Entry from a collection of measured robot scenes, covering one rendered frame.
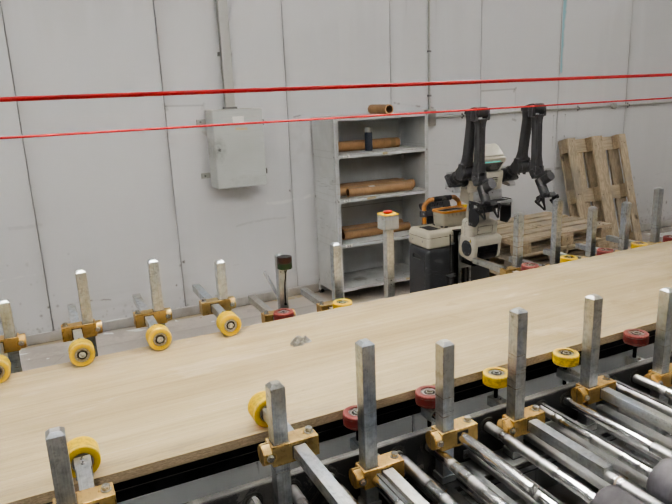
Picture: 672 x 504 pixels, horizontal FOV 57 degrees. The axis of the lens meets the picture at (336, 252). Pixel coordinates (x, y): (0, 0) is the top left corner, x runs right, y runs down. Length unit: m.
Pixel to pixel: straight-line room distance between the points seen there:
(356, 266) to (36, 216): 2.70
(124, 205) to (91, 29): 1.27
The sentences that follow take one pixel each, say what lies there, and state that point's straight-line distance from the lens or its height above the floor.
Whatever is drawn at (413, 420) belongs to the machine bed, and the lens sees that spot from 1.93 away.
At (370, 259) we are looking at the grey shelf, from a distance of 5.81.
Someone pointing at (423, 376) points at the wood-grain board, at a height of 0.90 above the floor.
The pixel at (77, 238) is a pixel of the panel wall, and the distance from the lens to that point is 5.03.
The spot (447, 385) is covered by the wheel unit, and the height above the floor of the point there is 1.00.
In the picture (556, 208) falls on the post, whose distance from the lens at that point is 3.32.
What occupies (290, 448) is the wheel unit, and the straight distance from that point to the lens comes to 1.48.
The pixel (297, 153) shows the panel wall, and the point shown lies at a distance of 5.35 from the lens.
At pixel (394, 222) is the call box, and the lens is 2.70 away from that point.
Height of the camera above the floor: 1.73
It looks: 14 degrees down
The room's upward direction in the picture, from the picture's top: 2 degrees counter-clockwise
